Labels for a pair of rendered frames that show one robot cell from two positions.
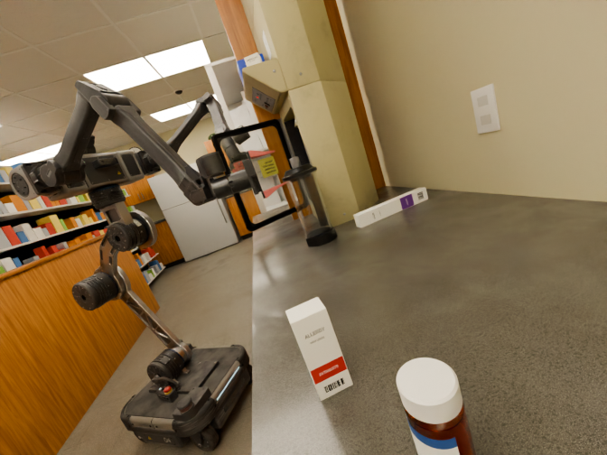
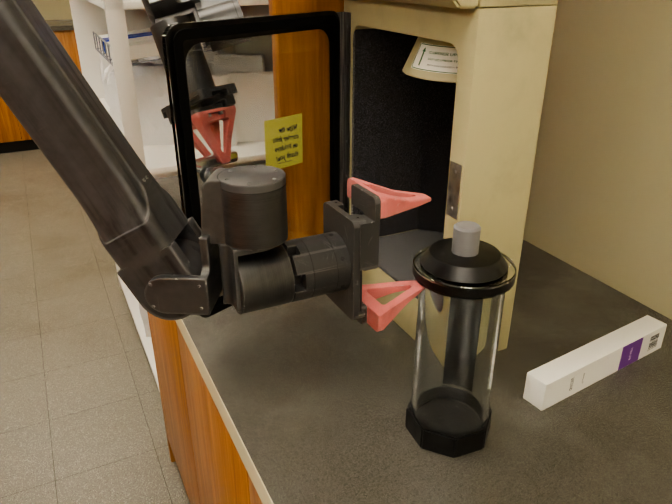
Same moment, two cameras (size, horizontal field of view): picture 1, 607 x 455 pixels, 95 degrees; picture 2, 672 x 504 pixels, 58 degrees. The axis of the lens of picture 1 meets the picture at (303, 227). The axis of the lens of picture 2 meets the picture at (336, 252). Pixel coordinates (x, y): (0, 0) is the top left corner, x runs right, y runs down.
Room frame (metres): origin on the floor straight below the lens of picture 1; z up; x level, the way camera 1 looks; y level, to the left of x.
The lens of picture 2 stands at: (0.35, 0.29, 1.46)
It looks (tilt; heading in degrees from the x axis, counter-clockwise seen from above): 26 degrees down; 340
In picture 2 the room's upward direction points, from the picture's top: straight up
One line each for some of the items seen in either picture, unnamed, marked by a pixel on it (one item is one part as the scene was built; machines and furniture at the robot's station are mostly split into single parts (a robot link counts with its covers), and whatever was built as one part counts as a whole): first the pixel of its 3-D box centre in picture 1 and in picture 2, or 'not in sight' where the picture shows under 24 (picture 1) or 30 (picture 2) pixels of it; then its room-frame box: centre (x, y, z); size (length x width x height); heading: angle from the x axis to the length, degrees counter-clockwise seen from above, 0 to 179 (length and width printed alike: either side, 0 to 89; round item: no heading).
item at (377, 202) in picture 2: (261, 161); (386, 217); (0.85, 0.05, 1.23); 0.09 x 0.07 x 0.07; 96
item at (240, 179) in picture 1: (242, 180); (320, 264); (0.84, 0.12, 1.20); 0.07 x 0.07 x 0.10; 6
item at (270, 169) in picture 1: (263, 174); (268, 162); (1.19, 0.08, 1.19); 0.30 x 0.01 x 0.40; 118
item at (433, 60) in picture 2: not in sight; (468, 51); (1.10, -0.18, 1.34); 0.18 x 0.18 x 0.05
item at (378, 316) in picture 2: (269, 183); (384, 281); (0.84, 0.05, 1.16); 0.09 x 0.07 x 0.07; 96
